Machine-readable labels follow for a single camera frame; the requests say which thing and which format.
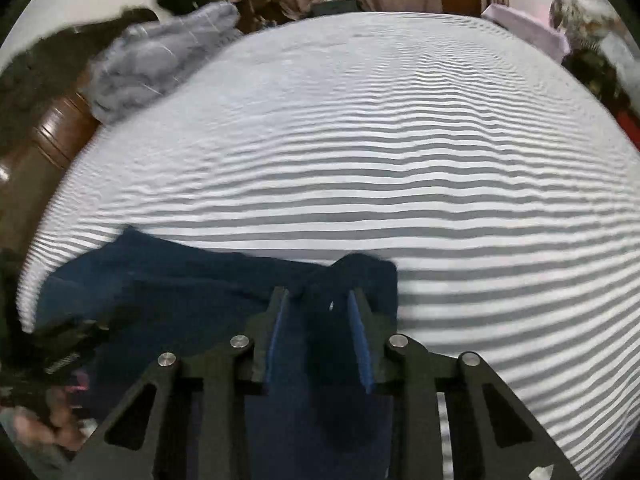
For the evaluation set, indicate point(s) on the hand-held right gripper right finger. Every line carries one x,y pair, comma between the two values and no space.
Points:
361,345

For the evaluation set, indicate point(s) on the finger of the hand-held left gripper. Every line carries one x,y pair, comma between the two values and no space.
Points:
92,329

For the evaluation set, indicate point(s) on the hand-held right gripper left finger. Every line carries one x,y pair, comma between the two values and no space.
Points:
272,345

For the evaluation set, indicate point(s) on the dark blue denim pants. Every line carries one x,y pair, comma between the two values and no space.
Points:
210,300

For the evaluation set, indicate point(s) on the person's left hand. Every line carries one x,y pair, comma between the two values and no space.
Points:
55,427

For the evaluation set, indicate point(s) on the striped bed sheet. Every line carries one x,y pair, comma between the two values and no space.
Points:
400,170

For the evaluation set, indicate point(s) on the carved wooden headboard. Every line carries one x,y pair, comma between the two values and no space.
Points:
40,125

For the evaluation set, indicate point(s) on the grey folded quilt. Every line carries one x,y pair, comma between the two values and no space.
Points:
150,60

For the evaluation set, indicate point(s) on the grey bedside box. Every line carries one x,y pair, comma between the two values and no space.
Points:
332,6

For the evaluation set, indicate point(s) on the pile of pillows and cloths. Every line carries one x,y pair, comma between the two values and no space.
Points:
607,90

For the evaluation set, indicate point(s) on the purple cloth covered stand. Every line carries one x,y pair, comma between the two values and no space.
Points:
525,25

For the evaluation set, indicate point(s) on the white dotted cloth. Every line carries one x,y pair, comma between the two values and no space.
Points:
620,57

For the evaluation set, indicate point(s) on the floral pillow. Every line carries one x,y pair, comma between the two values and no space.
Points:
582,15

